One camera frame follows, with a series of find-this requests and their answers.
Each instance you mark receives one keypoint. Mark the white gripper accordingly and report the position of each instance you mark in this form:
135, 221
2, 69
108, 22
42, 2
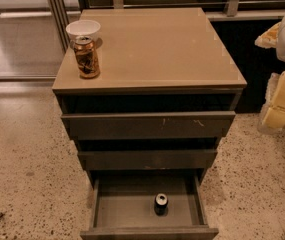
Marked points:
273, 114

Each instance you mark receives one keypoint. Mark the dark blue pepsi can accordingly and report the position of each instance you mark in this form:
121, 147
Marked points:
160, 204

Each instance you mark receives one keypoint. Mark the grey drawer cabinet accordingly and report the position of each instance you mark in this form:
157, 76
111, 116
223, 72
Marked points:
152, 61

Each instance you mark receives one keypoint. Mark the grey top drawer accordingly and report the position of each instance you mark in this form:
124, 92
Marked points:
165, 125

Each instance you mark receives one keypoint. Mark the orange brown soda can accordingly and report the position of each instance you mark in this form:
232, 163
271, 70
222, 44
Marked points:
86, 57

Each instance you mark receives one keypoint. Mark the grey middle drawer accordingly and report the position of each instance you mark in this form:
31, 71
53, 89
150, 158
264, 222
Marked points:
147, 159

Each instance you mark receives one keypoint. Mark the grey open bottom drawer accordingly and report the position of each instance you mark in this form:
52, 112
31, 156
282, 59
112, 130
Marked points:
123, 209

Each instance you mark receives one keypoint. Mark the white paper bowl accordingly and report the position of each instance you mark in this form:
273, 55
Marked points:
87, 28

